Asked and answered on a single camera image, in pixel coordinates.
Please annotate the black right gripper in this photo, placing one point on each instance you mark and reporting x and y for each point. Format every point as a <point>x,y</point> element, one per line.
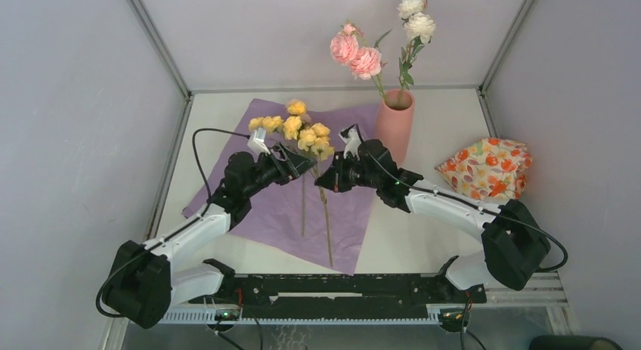
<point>333,178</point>

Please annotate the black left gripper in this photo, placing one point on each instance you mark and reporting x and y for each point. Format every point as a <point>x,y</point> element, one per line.
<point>296,164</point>

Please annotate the peach flower stem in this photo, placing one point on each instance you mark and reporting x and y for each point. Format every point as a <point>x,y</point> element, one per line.
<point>303,205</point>

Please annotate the yellow flower bunch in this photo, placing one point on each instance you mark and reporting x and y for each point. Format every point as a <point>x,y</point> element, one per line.
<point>311,139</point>

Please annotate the pink purple wrapping paper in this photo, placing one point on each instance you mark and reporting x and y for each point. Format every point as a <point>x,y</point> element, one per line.
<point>276,216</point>

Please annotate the pink flower stem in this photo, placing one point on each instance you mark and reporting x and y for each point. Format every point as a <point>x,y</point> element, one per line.
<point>350,49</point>

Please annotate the white flower stem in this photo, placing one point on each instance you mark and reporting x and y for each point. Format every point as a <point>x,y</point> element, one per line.
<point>419,29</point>

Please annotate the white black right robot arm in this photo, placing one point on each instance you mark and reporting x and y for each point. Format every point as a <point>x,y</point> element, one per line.
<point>513,246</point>

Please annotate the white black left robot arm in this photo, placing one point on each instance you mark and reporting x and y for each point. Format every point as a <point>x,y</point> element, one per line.
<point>144,282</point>

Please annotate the pink cylindrical vase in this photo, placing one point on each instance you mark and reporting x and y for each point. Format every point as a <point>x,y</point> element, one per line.
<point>394,121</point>

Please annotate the floral patterned cloth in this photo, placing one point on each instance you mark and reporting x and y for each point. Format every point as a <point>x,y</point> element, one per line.
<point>491,169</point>

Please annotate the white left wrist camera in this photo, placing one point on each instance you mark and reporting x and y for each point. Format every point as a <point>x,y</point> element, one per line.
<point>256,142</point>

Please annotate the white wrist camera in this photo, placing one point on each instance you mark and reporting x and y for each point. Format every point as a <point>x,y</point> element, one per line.
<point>256,142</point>
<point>351,136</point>

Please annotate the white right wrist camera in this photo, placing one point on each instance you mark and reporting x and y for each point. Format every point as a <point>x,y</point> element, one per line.
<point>351,136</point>

